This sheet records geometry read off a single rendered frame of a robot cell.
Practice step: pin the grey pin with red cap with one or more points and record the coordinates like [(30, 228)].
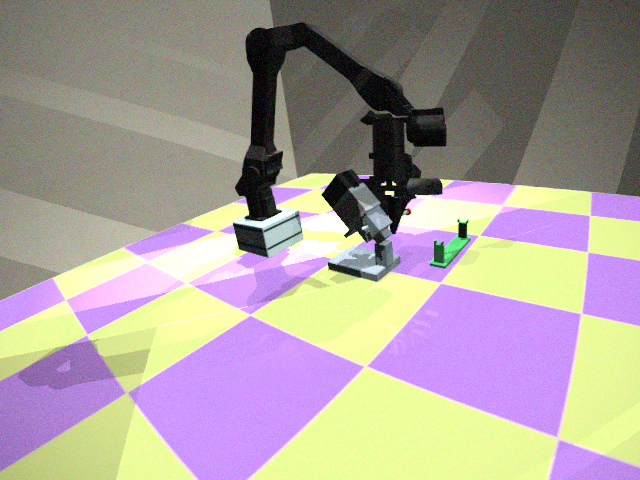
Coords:
[(406, 212)]

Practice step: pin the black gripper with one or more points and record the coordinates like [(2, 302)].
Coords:
[(388, 166)]

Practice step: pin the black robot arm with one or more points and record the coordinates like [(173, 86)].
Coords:
[(266, 50)]

